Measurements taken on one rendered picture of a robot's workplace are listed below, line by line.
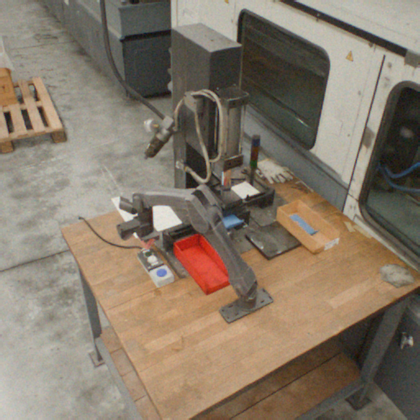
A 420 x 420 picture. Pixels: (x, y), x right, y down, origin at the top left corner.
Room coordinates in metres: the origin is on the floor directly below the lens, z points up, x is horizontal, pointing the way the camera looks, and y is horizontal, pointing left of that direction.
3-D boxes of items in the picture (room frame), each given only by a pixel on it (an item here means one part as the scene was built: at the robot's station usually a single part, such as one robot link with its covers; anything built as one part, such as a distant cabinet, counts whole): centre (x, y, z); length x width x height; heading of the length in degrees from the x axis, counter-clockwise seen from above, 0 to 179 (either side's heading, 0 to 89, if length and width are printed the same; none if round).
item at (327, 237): (1.47, -0.41, 0.93); 0.25 x 0.13 x 0.08; 33
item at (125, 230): (1.24, 0.28, 1.08); 0.11 x 0.07 x 0.06; 123
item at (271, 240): (1.40, -0.27, 0.91); 0.17 x 0.16 x 0.02; 123
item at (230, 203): (1.53, -0.01, 1.12); 0.26 x 0.18 x 0.30; 33
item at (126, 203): (1.28, 0.27, 1.18); 0.12 x 0.09 x 0.12; 61
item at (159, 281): (1.17, 0.17, 0.90); 0.07 x 0.07 x 0.06; 33
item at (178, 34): (1.71, 0.08, 1.28); 0.14 x 0.12 x 0.75; 123
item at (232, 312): (1.06, -0.14, 0.94); 0.20 x 0.07 x 0.08; 123
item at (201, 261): (1.24, 0.02, 0.93); 0.25 x 0.12 x 0.06; 33
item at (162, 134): (1.65, 0.20, 1.25); 0.19 x 0.07 x 0.19; 123
